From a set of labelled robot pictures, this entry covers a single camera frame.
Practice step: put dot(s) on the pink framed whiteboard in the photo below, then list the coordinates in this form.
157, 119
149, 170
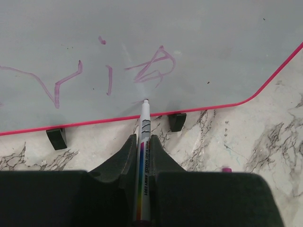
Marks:
74, 62

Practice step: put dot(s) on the black wire whiteboard stand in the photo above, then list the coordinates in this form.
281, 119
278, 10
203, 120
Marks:
57, 137

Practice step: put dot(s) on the white whiteboard marker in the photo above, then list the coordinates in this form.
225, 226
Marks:
142, 213

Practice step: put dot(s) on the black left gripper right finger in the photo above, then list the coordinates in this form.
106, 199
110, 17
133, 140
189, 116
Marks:
207, 199

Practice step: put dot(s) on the pink marker cap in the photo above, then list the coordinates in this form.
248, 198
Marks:
227, 170

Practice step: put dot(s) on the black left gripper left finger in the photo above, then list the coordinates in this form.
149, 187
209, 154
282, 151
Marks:
102, 197

